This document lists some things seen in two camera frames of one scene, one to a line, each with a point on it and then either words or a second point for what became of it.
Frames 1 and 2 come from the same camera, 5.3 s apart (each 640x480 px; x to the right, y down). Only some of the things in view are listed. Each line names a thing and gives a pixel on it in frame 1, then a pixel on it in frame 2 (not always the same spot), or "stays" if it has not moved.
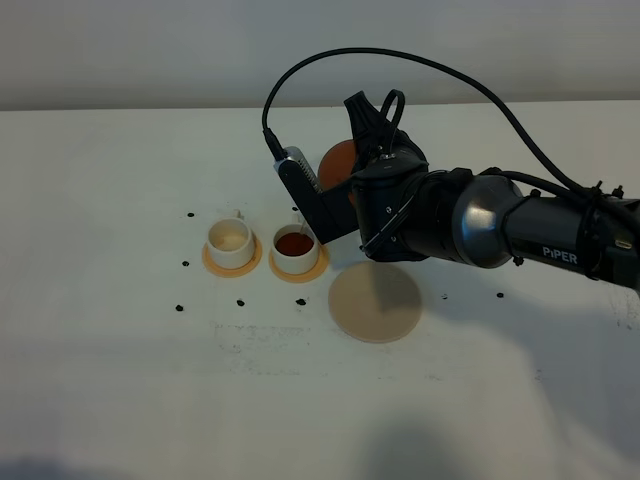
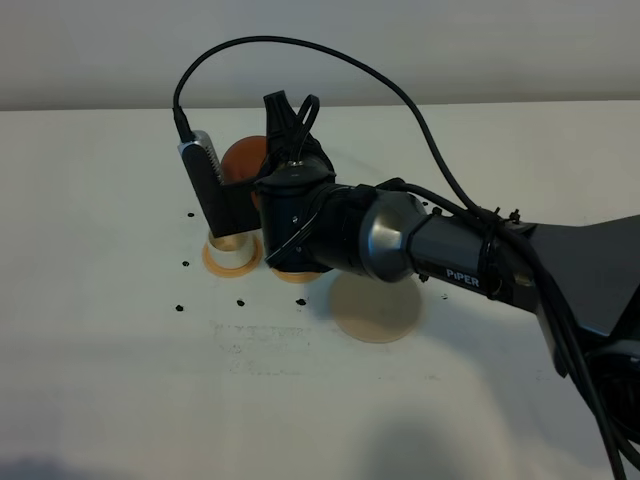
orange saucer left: (232, 272) stays
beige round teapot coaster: (375, 302) stays
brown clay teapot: (337, 164) → (243, 160)
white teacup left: (231, 242) stays
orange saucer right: (322, 265) stays
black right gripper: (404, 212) → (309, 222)
